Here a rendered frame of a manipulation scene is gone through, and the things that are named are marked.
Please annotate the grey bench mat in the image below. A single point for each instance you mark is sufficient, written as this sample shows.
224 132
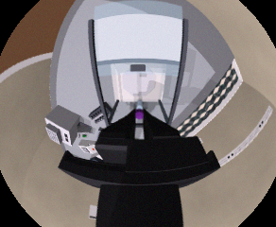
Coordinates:
76 91

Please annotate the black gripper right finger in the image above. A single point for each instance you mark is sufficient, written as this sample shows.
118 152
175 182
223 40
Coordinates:
156 128

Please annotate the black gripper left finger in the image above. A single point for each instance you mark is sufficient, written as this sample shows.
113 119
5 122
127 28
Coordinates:
122 128

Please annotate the small tube with violet cap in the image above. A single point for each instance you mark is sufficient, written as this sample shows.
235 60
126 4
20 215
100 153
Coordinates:
139 109

